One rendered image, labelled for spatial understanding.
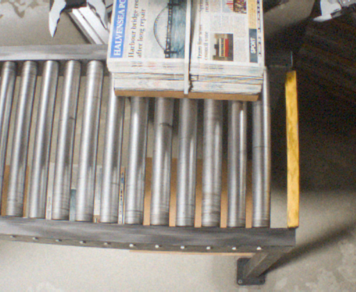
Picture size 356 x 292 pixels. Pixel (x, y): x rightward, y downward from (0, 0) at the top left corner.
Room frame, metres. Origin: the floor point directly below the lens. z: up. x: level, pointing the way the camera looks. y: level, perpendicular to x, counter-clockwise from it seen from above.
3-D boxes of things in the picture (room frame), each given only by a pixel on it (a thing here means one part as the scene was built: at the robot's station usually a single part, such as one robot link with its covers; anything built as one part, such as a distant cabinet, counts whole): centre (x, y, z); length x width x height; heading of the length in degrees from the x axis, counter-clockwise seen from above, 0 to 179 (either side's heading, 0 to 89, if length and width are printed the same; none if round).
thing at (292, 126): (0.49, -0.31, 0.81); 0.43 x 0.03 x 0.02; 177
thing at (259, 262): (0.26, -0.27, 0.34); 0.06 x 0.06 x 0.68; 87
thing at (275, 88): (0.75, -0.30, 0.34); 0.06 x 0.06 x 0.68; 87
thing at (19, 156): (0.55, 0.42, 0.77); 0.47 x 0.05 x 0.05; 177
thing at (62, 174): (0.54, 0.29, 0.77); 0.47 x 0.05 x 0.05; 177
